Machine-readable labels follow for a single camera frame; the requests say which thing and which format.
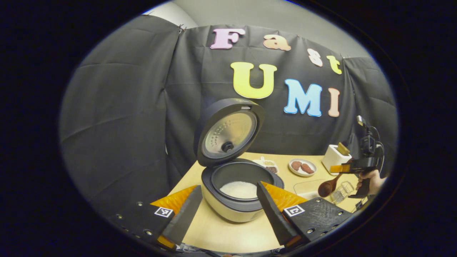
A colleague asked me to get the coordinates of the round white plate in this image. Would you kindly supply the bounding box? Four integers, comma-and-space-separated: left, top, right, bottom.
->
288, 158, 318, 177

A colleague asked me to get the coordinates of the black backdrop cloth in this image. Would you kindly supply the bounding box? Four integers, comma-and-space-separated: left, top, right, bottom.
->
59, 14, 398, 215

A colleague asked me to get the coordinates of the white rice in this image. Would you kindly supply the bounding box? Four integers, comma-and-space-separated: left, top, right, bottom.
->
219, 181, 258, 200

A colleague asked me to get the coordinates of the clear plastic rice box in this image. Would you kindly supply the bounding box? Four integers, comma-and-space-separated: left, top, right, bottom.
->
292, 178, 326, 201

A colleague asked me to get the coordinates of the white divided grain dish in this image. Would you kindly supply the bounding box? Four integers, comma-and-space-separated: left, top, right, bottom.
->
252, 156, 280, 175

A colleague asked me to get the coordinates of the brown wooden spoon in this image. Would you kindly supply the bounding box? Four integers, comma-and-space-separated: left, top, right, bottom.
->
317, 172, 344, 198

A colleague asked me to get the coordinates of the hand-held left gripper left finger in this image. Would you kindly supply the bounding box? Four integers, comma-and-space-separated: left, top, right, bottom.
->
107, 185, 203, 250

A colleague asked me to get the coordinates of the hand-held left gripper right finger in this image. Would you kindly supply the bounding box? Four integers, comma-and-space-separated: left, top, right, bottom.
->
256, 181, 354, 249

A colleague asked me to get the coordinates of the dark grey rice cooker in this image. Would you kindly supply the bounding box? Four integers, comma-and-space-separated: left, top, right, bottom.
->
194, 98, 285, 223

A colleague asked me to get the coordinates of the white toaster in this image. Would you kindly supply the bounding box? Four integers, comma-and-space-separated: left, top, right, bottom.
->
321, 144, 352, 176

